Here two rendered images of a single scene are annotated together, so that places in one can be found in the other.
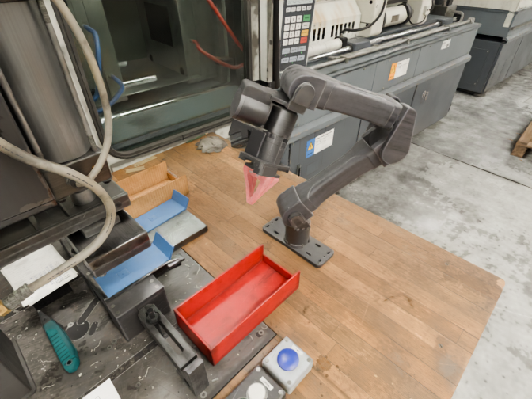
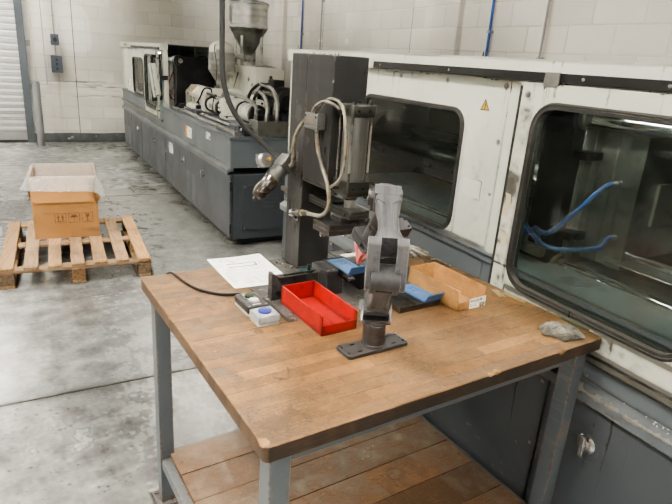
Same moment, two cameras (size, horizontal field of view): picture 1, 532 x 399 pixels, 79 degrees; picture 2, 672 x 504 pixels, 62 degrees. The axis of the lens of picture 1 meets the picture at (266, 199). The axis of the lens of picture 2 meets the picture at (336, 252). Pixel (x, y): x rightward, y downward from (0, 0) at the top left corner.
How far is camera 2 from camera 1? 165 cm
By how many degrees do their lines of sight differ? 88
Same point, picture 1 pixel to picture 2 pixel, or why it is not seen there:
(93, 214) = (338, 210)
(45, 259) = not seen: hidden behind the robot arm
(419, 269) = (309, 398)
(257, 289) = (326, 320)
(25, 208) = (320, 183)
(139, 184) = (461, 286)
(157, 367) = not seen: hidden behind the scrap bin
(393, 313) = (274, 367)
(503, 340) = not seen: outside the picture
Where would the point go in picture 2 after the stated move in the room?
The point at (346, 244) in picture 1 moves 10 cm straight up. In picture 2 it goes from (359, 370) to (362, 334)
